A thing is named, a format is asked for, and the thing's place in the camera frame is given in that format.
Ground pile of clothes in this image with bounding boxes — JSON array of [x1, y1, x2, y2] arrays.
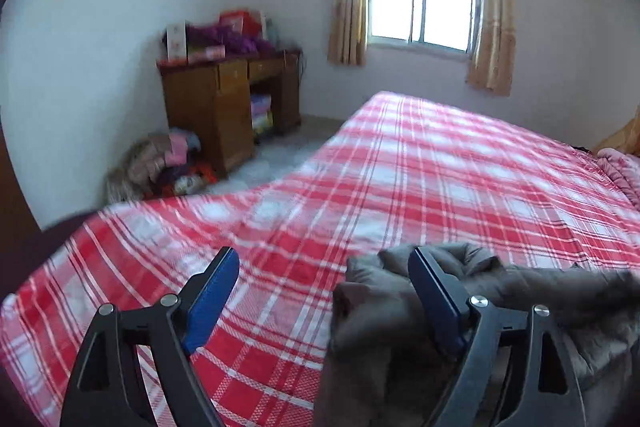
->
[[105, 131, 218, 202]]

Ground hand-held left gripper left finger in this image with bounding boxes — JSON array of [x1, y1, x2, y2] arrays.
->
[[60, 247, 241, 427]]

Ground brown wooden desk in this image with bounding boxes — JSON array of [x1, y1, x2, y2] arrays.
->
[[156, 49, 304, 180]]

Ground pink folded quilt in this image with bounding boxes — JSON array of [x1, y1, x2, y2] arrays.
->
[[594, 148, 640, 202]]

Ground red cardboard box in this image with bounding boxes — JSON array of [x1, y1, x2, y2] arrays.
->
[[218, 9, 266, 40]]

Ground grey puffer jacket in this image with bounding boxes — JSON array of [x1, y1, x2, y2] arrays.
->
[[317, 242, 640, 427]]

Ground brown wooden door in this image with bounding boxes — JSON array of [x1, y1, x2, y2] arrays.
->
[[0, 127, 43, 233]]

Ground pink flat box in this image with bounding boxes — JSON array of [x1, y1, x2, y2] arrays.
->
[[186, 46, 227, 62]]

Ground wooden headboard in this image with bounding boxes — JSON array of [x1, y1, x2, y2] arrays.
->
[[595, 117, 640, 156]]

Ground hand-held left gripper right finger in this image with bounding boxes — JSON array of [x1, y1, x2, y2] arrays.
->
[[407, 246, 587, 427]]

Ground stack of colourful boxes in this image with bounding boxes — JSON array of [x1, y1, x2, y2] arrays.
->
[[250, 94, 275, 135]]

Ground white upright box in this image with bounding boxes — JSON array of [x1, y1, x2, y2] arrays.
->
[[165, 22, 188, 62]]

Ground bed with red plaid sheet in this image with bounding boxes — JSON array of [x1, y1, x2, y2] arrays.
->
[[0, 90, 640, 427]]

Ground purple cloth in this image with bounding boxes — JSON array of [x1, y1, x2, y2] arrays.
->
[[186, 23, 277, 58]]

